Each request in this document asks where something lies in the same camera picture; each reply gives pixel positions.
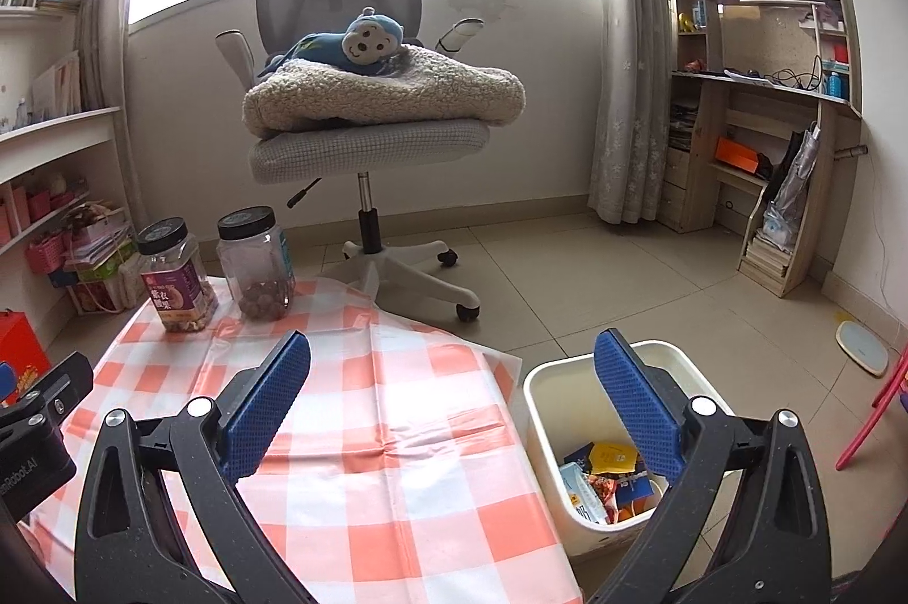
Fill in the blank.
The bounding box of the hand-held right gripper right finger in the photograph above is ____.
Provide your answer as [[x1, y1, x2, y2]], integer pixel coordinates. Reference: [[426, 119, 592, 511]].
[[588, 329, 833, 604]]

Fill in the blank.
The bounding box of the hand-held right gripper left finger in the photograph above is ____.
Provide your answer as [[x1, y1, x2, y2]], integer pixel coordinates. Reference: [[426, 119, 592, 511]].
[[74, 330, 327, 604]]

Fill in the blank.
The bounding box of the yellow snack packet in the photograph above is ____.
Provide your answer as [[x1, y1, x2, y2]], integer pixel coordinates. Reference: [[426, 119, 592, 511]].
[[588, 439, 640, 476]]

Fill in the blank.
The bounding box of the long blue carton box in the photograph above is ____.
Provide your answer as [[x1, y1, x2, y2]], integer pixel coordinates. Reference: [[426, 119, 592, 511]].
[[613, 471, 659, 509]]

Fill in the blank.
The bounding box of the white plastic waste bin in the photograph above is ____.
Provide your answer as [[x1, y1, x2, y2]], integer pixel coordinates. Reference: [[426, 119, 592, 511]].
[[523, 340, 739, 566]]

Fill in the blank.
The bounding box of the small white blue box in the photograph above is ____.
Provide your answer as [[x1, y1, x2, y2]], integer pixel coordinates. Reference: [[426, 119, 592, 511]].
[[559, 462, 611, 526]]

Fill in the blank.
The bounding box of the red gift box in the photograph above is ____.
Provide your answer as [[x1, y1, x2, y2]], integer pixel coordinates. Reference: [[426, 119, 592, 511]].
[[0, 311, 52, 406]]

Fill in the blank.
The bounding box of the pink basket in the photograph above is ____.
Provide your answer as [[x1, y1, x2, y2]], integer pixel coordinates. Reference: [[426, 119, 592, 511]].
[[27, 235, 75, 276]]

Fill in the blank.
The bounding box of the orange white checked tablecloth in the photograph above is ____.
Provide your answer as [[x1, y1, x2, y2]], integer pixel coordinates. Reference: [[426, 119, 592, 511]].
[[21, 274, 586, 604]]

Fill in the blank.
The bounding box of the purple label nut jar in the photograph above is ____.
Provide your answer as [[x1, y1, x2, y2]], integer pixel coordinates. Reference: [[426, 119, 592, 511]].
[[136, 219, 218, 333]]

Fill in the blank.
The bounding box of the clear jar with black lid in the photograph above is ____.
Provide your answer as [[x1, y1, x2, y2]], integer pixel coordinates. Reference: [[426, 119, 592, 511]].
[[216, 207, 297, 321]]

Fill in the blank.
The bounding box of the white bathroom scale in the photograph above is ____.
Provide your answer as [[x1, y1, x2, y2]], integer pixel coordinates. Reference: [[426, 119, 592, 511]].
[[835, 320, 889, 376]]

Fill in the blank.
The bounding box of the red chair leg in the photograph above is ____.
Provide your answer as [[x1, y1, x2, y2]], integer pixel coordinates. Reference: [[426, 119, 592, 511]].
[[835, 341, 908, 472]]

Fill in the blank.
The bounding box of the white bookshelf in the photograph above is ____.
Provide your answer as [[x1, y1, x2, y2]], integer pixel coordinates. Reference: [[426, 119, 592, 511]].
[[0, 0, 136, 321]]

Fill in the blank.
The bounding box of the orange flat box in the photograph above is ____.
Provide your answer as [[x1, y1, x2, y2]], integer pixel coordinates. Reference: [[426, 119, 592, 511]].
[[713, 136, 762, 177]]

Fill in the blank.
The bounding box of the silver folded umbrella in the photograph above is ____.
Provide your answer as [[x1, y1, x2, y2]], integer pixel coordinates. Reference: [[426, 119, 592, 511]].
[[762, 123, 822, 254]]

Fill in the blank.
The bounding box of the grey office chair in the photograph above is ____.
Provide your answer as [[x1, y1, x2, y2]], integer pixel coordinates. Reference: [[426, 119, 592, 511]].
[[216, 0, 490, 322]]

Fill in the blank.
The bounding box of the beige lace curtain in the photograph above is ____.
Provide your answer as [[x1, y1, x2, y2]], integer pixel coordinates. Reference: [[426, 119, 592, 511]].
[[587, 0, 675, 225]]

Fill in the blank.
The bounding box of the cream fleece blanket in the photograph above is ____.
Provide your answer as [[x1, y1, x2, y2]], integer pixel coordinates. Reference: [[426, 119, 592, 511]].
[[242, 43, 527, 138]]

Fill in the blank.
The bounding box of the blue monkey plush toy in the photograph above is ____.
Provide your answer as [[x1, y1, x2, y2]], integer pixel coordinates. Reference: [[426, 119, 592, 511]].
[[257, 8, 425, 78]]

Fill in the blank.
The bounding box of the wooden desk with shelves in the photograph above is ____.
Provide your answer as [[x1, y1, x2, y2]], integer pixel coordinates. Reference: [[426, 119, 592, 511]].
[[656, 0, 868, 299]]

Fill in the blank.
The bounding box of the black cable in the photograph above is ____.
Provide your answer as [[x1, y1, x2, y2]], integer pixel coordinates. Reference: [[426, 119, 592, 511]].
[[745, 66, 824, 91]]

